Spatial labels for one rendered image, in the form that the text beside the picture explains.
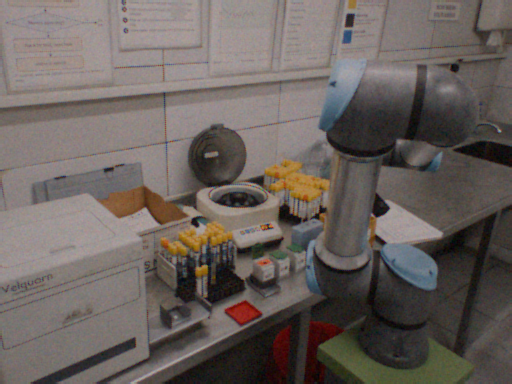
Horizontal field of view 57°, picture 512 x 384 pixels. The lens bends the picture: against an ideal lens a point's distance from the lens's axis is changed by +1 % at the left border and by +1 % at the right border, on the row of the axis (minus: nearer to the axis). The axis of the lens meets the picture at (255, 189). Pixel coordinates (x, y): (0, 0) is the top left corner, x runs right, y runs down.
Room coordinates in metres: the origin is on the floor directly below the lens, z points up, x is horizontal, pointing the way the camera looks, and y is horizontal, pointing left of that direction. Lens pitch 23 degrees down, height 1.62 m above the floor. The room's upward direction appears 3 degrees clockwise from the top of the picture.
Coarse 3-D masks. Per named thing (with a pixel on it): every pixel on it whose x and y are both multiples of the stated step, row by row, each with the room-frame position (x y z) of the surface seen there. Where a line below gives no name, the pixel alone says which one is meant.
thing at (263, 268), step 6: (264, 258) 1.12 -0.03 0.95; (258, 264) 1.09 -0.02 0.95; (264, 264) 1.09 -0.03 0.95; (270, 264) 1.09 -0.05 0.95; (258, 270) 1.08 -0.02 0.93; (264, 270) 1.07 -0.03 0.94; (270, 270) 1.08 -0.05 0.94; (258, 276) 1.08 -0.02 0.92; (264, 276) 1.07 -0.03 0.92; (270, 276) 1.09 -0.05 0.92
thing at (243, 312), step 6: (246, 300) 1.02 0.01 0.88; (234, 306) 1.00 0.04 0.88; (240, 306) 1.00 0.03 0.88; (246, 306) 1.00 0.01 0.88; (252, 306) 1.00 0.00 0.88; (228, 312) 0.97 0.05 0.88; (234, 312) 0.98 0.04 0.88; (240, 312) 0.98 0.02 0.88; (246, 312) 0.98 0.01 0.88; (252, 312) 0.98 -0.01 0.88; (258, 312) 0.98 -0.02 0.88; (234, 318) 0.95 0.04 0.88; (240, 318) 0.95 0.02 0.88; (246, 318) 0.95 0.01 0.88; (252, 318) 0.95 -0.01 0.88; (240, 324) 0.93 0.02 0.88
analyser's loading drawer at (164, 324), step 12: (180, 300) 0.92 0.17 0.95; (204, 300) 0.94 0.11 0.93; (168, 312) 0.88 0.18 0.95; (180, 312) 0.92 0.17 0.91; (192, 312) 0.92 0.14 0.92; (204, 312) 0.92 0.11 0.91; (156, 324) 0.87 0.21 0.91; (168, 324) 0.87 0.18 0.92; (180, 324) 0.87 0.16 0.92; (156, 336) 0.83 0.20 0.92
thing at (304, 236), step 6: (306, 222) 1.31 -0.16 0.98; (312, 222) 1.31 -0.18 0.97; (318, 222) 1.31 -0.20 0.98; (294, 228) 1.26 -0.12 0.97; (300, 228) 1.27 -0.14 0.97; (306, 228) 1.27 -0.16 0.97; (312, 228) 1.27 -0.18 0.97; (318, 228) 1.29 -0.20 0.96; (294, 234) 1.26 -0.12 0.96; (300, 234) 1.24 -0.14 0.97; (306, 234) 1.26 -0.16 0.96; (312, 234) 1.28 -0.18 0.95; (318, 234) 1.29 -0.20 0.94; (294, 240) 1.26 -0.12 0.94; (300, 240) 1.24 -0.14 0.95; (306, 240) 1.26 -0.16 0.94; (306, 246) 1.26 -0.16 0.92; (306, 252) 1.26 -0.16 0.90
